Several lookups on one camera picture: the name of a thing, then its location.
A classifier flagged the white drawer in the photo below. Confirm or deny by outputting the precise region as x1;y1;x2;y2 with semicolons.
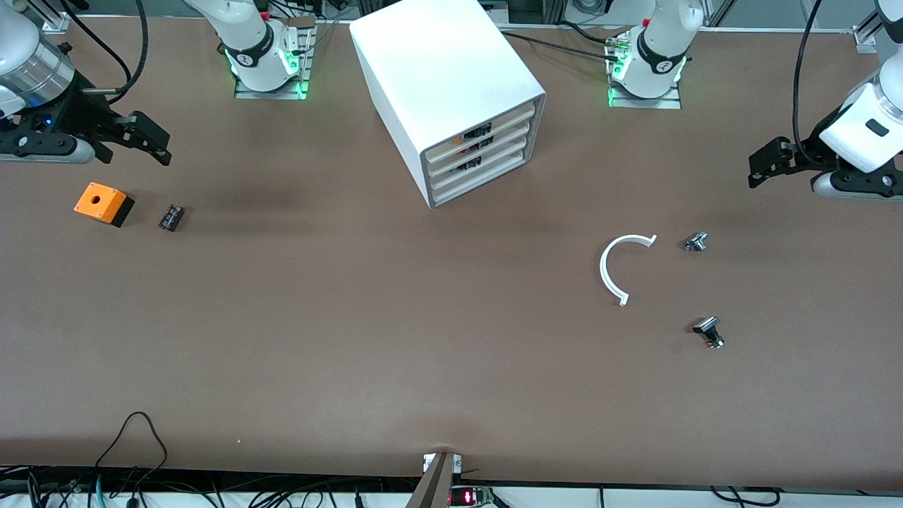
425;121;532;176
431;152;527;204
429;138;529;190
422;103;537;159

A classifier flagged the orange and black button box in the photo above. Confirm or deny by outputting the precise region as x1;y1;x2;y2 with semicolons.
73;182;135;229

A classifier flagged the black push button part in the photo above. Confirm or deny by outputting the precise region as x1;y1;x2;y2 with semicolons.
692;316;726;350

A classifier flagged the white drawer cabinet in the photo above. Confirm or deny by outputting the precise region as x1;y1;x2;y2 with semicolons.
349;0;547;210

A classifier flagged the white curved plastic arc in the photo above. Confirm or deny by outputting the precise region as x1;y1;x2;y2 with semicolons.
599;234;658;308

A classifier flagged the device with red display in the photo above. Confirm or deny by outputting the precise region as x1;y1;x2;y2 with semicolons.
449;486;496;508

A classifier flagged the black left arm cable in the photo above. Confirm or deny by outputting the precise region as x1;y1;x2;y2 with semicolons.
792;0;825;164

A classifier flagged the aluminium frame corner profile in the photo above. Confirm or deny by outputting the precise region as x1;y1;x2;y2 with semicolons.
13;0;73;34
852;0;891;54

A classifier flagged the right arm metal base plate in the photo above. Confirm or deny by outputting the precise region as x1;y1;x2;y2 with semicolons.
234;18;316;100

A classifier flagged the black cable to arm base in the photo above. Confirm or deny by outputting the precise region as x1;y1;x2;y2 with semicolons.
499;20;627;64

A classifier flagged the black looped cable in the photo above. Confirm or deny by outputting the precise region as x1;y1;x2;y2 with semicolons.
95;411;169;489

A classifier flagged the grey camera stand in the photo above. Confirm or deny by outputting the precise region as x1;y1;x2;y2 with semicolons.
404;452;463;508

